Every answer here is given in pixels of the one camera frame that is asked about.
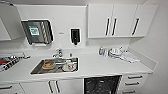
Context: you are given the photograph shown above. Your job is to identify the blue dish soap bottle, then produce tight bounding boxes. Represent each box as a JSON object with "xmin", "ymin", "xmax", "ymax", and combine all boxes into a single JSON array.
[{"xmin": 98, "ymin": 45, "xmax": 105, "ymax": 57}]

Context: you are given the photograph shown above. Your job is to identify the white drawer unit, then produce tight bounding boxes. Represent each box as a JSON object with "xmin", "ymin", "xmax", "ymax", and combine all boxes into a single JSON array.
[
  {"xmin": 0, "ymin": 82, "xmax": 26, "ymax": 94},
  {"xmin": 118, "ymin": 72, "xmax": 148, "ymax": 94}
]

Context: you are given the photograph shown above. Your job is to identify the chrome faucet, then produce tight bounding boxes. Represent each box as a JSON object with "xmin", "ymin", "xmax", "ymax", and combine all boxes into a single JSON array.
[{"xmin": 51, "ymin": 48, "xmax": 65, "ymax": 59}]

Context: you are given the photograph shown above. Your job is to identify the steel sink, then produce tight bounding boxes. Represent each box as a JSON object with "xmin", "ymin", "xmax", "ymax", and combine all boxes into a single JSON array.
[{"xmin": 29, "ymin": 57, "xmax": 80, "ymax": 76}]

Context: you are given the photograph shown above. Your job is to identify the clear drinking glass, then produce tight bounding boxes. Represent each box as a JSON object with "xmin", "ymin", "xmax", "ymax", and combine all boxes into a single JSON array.
[{"xmin": 103, "ymin": 49, "xmax": 109, "ymax": 57}]

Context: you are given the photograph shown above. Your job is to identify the dish rack with dishes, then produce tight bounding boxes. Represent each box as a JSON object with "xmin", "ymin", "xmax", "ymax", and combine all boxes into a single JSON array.
[{"xmin": 0, "ymin": 52, "xmax": 31, "ymax": 73}]

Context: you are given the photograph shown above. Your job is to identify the black soap dispenser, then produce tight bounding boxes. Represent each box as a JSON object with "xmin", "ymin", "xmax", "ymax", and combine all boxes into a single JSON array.
[{"xmin": 69, "ymin": 27, "xmax": 82, "ymax": 47}]

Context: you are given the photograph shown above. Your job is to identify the white folded towel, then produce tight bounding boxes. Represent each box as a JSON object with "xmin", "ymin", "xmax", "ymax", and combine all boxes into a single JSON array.
[{"xmin": 120, "ymin": 51, "xmax": 142, "ymax": 64}]

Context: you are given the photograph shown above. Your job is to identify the brown bowl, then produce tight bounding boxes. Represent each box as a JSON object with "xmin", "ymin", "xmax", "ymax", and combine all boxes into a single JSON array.
[{"xmin": 41, "ymin": 61, "xmax": 55, "ymax": 71}]

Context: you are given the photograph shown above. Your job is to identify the white two-door base cabinet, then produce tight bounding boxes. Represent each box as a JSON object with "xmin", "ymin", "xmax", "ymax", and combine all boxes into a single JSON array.
[{"xmin": 19, "ymin": 78, "xmax": 85, "ymax": 94}]

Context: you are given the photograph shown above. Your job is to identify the steel paper towel dispenser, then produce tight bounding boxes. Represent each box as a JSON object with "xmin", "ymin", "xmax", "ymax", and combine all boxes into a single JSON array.
[{"xmin": 20, "ymin": 19, "xmax": 55, "ymax": 47}]

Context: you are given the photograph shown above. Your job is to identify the white cup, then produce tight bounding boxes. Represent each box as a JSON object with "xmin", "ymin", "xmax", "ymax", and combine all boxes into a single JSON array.
[{"xmin": 63, "ymin": 59, "xmax": 77, "ymax": 72}]

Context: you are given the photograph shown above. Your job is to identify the steel dishwasher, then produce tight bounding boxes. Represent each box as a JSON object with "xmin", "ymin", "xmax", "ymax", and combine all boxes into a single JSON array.
[{"xmin": 83, "ymin": 75, "xmax": 123, "ymax": 94}]

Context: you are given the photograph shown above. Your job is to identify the white wall cabinet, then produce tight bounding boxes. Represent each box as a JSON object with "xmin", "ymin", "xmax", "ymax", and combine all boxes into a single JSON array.
[
  {"xmin": 0, "ymin": 2, "xmax": 25, "ymax": 42},
  {"xmin": 87, "ymin": 3, "xmax": 159, "ymax": 40}
]

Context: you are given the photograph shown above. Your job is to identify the stack of white plates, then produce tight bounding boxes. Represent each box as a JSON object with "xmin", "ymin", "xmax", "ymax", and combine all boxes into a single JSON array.
[{"xmin": 108, "ymin": 46, "xmax": 125, "ymax": 60}]

